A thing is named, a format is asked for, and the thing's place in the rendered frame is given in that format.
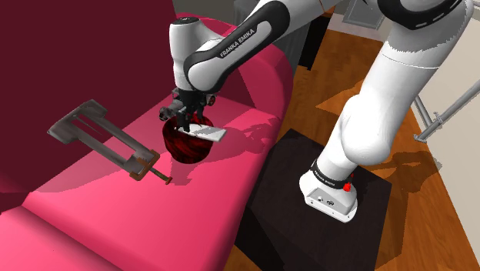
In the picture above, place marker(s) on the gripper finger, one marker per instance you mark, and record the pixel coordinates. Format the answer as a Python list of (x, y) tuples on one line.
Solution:
[(198, 114), (183, 119)]

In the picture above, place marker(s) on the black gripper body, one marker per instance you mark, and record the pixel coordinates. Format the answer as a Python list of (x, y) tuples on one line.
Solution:
[(192, 99)]

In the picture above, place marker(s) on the white phone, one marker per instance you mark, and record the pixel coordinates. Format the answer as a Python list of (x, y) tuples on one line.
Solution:
[(207, 132)]

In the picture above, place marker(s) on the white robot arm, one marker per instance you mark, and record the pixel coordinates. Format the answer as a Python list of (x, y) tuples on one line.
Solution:
[(369, 124)]

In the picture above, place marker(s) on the dark red round bowl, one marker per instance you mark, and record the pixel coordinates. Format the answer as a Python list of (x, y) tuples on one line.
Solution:
[(187, 151)]

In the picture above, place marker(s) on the grey and brown clamp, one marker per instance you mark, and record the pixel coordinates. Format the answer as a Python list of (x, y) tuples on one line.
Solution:
[(100, 139)]

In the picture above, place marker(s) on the pink sofa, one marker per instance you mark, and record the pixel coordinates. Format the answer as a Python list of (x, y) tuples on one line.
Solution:
[(131, 219)]

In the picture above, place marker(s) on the dark robot stand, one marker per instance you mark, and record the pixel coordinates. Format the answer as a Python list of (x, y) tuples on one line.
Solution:
[(285, 225)]

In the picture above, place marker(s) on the grey metal railing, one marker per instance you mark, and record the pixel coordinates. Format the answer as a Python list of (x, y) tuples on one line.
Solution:
[(450, 112)]

